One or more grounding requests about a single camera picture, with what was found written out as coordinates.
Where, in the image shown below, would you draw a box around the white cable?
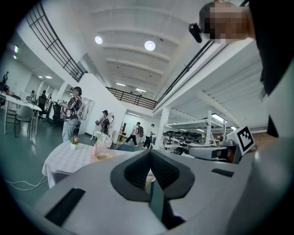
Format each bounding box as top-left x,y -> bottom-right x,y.
4,174 -> 49,191

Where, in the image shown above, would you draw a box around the black head-worn camera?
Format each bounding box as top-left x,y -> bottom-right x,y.
188,22 -> 204,44

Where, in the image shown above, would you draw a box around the pink vase with white flowers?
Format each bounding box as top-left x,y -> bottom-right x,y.
91,131 -> 110,157

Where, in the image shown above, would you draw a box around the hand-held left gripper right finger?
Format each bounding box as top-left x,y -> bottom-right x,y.
149,149 -> 256,235

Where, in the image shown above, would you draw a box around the white shelf with black items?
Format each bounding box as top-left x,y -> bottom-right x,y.
162,110 -> 228,157

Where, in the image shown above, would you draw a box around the table with white checked cloth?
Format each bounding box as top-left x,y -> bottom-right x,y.
42,140 -> 111,189

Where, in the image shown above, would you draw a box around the small potted purple flowers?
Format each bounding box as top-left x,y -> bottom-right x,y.
69,135 -> 80,151

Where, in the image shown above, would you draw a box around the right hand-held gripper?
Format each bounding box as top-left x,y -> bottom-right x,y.
188,125 -> 255,164

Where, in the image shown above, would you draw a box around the person's head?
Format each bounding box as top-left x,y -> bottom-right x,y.
198,0 -> 256,45

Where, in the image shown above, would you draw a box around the beige container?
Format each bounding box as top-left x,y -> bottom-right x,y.
95,154 -> 113,162

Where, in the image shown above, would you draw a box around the black balcony railing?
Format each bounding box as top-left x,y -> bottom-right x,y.
106,86 -> 158,111
24,1 -> 87,83
157,39 -> 222,104

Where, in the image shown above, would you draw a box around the grey chair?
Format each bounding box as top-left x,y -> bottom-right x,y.
14,105 -> 34,139

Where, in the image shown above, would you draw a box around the black office chair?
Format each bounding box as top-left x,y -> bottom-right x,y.
45,101 -> 64,129

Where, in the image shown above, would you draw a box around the white pillar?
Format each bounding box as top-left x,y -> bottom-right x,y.
153,106 -> 171,150

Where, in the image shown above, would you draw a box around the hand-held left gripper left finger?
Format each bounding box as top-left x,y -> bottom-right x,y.
34,150 -> 167,235

